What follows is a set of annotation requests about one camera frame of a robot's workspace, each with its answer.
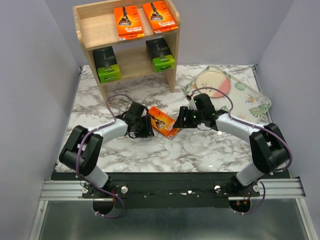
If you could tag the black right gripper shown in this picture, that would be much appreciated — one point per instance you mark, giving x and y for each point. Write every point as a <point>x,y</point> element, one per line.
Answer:
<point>179,123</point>

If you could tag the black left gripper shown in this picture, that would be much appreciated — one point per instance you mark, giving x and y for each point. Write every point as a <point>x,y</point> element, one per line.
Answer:
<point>148,130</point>

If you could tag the orange razor box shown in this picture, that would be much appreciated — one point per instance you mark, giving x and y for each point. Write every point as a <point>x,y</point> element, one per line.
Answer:
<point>159,17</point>
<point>163,123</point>
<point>128,23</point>

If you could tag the black green razor box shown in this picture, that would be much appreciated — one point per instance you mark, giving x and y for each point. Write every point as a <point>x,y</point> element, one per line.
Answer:
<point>160,55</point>
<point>106,64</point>

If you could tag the black green razor box front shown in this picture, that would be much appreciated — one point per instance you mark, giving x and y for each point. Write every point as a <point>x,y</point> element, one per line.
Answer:
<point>106,64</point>

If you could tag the light wooden two-tier shelf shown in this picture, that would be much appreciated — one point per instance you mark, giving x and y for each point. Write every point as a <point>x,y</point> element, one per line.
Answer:
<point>95,25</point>

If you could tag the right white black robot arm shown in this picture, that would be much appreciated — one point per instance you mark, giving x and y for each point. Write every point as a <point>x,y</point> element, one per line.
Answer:
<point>269,150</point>

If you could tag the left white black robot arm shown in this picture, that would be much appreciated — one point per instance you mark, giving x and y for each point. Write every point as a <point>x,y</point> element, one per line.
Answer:
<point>82,148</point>

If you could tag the pink cream round plate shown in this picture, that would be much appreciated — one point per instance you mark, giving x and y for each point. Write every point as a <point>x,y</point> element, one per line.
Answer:
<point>213,79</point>

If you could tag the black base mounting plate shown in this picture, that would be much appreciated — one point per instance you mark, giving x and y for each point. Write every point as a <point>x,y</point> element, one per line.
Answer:
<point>168,190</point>

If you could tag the clear floral tray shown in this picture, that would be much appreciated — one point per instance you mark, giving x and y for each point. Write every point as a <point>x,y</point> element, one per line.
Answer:
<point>248,104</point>

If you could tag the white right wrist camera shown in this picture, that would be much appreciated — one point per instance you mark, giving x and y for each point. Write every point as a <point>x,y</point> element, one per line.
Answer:
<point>191,105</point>

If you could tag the aluminium rail frame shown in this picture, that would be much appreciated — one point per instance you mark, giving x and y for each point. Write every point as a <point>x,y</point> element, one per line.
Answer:
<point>279,213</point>

